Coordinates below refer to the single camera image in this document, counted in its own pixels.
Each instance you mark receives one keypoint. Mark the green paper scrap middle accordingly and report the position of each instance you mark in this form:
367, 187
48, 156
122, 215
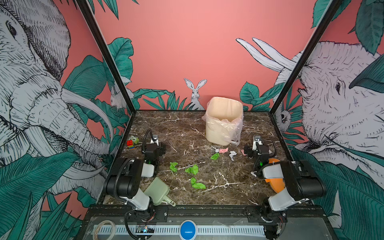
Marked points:
192, 170

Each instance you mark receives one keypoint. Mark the white crumpled paper scrap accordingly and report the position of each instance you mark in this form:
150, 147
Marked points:
232, 155

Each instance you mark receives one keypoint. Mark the green paper scrap far left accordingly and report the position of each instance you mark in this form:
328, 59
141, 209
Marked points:
173, 167

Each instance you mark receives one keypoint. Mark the pink paper scrap long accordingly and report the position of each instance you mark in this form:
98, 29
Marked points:
223, 150

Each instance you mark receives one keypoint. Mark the colourful toy block frog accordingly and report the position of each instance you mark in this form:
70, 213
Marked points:
132, 142

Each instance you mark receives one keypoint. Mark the cream plastic trash bin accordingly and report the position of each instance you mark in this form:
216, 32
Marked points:
223, 120

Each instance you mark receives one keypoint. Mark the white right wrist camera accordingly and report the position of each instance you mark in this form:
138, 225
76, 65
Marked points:
257, 141

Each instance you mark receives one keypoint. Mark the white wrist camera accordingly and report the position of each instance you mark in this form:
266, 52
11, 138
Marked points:
257, 141
155, 139

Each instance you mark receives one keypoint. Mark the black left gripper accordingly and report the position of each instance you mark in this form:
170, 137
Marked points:
151, 147

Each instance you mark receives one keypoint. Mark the white slotted cable duct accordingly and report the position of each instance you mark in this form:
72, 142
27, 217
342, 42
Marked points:
203, 230

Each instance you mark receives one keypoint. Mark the light green plastic dustpan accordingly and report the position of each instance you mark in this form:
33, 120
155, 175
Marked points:
158, 192

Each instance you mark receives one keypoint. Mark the green paper scrap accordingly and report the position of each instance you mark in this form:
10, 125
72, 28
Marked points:
192, 170
173, 167
196, 185
215, 156

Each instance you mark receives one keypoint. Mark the clear plastic bin liner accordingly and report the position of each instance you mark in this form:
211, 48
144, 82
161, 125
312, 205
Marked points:
231, 132

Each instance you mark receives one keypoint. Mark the orange plush fish toy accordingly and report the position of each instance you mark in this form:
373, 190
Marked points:
276, 183

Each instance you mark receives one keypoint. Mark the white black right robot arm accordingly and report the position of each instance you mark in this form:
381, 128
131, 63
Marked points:
301, 182

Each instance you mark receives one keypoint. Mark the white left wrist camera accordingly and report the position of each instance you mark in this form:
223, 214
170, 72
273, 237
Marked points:
155, 139

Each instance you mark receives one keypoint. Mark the blue round button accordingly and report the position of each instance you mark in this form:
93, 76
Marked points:
188, 230

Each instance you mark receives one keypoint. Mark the green paper scrap front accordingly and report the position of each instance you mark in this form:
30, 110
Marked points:
196, 185

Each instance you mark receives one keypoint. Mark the green paper scrap upper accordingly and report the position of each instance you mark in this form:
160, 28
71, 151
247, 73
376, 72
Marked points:
215, 156

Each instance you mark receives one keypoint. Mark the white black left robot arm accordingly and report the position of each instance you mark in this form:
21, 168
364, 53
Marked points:
123, 181

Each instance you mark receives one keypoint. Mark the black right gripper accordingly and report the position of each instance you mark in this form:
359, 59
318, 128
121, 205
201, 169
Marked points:
261, 150

